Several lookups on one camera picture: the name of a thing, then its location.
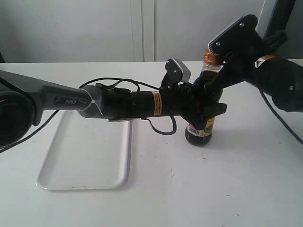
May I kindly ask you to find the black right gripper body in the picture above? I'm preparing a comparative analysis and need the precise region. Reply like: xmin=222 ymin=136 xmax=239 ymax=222
xmin=208 ymin=35 xmax=272 ymax=93

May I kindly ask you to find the orange flip bottle cap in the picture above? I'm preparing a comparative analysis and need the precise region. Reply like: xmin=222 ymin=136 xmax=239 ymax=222
xmin=202 ymin=49 xmax=224 ymax=66

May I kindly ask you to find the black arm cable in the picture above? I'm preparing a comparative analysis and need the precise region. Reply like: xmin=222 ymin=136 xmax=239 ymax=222
xmin=254 ymin=61 xmax=303 ymax=145
xmin=0 ymin=78 xmax=178 ymax=153

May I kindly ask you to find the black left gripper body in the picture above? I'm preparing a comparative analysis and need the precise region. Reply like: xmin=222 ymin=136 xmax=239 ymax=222
xmin=159 ymin=81 xmax=201 ymax=123

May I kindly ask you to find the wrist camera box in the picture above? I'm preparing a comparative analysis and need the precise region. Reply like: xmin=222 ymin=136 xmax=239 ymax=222
xmin=164 ymin=58 xmax=191 ymax=86
xmin=208 ymin=14 xmax=258 ymax=55

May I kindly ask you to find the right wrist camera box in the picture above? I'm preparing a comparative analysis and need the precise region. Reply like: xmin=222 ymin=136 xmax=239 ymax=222
xmin=208 ymin=14 xmax=258 ymax=55

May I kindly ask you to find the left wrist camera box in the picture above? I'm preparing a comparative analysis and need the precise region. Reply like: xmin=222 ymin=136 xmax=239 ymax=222
xmin=164 ymin=58 xmax=191 ymax=86

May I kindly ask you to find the white rectangular plastic tray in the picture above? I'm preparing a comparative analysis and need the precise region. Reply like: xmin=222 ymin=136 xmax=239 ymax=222
xmin=36 ymin=111 xmax=132 ymax=191

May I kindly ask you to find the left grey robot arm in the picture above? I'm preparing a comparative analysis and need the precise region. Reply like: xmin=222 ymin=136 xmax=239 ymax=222
xmin=0 ymin=71 xmax=227 ymax=151

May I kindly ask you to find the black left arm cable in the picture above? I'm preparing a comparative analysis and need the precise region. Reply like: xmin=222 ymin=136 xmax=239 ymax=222
xmin=0 ymin=78 xmax=178 ymax=153

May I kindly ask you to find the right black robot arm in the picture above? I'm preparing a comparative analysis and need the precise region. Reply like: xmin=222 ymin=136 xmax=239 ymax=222
xmin=208 ymin=36 xmax=303 ymax=112

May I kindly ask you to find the dark soy sauce bottle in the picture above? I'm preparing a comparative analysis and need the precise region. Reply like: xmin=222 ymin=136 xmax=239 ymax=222
xmin=185 ymin=63 xmax=221 ymax=147

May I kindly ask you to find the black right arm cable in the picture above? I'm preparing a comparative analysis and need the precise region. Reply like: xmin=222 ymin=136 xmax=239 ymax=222
xmin=254 ymin=61 xmax=303 ymax=145

